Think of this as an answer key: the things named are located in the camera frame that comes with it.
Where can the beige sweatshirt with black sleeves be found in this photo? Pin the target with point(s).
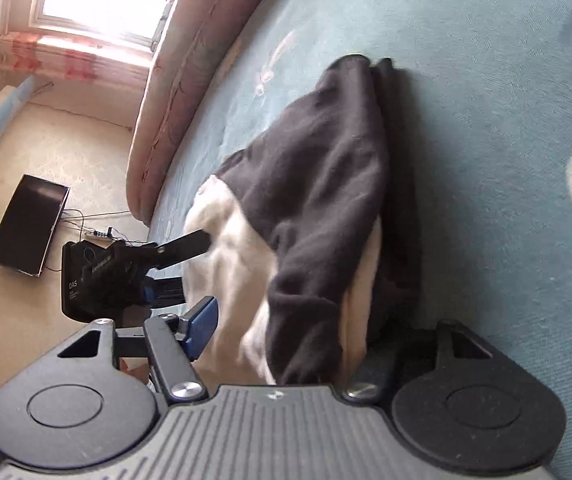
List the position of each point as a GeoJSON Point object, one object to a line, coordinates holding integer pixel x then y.
{"type": "Point", "coordinates": [326, 185]}

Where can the pink floral folded quilt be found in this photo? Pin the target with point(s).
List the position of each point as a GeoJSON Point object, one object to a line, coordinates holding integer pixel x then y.
{"type": "Point", "coordinates": [175, 85]}

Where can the white power strip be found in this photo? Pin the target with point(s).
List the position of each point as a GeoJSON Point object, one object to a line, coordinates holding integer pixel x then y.
{"type": "Point", "coordinates": [98, 234]}

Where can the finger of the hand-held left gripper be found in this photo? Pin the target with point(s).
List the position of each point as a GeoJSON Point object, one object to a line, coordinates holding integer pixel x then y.
{"type": "Point", "coordinates": [185, 245]}
{"type": "Point", "coordinates": [165, 292]}

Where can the blue floral bed sheet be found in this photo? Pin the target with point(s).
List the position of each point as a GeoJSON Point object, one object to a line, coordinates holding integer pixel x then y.
{"type": "Point", "coordinates": [491, 110]}

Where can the black flat monitor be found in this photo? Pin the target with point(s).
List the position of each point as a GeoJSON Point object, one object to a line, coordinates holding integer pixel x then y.
{"type": "Point", "coordinates": [28, 225]}

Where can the person's left hand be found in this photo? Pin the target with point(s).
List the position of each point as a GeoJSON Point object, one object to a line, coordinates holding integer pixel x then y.
{"type": "Point", "coordinates": [134, 370]}

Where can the pink floral curtain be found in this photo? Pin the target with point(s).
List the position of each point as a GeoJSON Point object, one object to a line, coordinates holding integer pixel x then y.
{"type": "Point", "coordinates": [65, 57]}

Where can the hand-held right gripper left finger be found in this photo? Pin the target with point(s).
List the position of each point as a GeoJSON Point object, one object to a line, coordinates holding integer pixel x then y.
{"type": "Point", "coordinates": [203, 325]}

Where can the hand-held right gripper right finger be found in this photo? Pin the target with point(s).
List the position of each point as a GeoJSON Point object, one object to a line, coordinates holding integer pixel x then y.
{"type": "Point", "coordinates": [443, 345]}

